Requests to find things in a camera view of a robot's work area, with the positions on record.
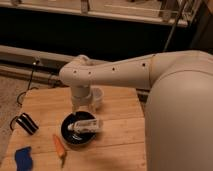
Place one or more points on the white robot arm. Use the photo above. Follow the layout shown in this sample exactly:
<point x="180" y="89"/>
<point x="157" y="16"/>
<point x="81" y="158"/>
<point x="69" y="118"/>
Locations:
<point x="179" y="107"/>

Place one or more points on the orange carrot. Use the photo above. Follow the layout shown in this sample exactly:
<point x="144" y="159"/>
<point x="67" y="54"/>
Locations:
<point x="60" y="149"/>

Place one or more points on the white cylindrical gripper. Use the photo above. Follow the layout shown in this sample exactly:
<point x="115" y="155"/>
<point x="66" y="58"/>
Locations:
<point x="81" y="96"/>

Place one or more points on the translucent plastic cup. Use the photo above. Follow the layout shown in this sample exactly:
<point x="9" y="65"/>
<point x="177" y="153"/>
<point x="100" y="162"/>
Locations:
<point x="97" y="97"/>

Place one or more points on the blue cloth piece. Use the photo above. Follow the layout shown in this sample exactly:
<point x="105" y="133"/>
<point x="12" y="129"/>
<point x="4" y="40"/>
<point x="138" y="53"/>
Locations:
<point x="23" y="159"/>

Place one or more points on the metal rod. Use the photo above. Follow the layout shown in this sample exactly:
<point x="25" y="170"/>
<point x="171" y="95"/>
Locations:
<point x="166" y="17"/>

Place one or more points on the black white striped eraser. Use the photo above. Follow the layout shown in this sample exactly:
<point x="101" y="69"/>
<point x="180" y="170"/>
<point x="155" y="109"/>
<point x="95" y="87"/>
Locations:
<point x="27" y="123"/>

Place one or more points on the white tube in bowl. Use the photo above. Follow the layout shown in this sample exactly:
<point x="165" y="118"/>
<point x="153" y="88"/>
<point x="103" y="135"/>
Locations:
<point x="86" y="126"/>

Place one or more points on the black round bowl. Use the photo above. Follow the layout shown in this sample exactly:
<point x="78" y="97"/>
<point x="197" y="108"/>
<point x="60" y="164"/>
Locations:
<point x="70" y="136"/>

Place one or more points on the metal floor rail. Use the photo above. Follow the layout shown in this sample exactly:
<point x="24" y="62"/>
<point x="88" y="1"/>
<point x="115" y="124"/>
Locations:
<point x="20" y="62"/>

